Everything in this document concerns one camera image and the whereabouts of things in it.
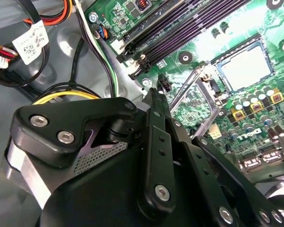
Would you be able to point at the metal socket cover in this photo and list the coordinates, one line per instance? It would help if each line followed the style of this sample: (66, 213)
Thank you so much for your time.
(207, 118)

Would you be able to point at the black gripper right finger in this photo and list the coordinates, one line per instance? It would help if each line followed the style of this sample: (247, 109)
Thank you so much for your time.
(198, 165)

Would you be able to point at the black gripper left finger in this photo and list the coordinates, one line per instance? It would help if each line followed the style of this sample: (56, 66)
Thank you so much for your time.
(61, 113)

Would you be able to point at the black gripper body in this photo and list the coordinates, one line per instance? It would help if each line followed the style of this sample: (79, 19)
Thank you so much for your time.
(104, 194)

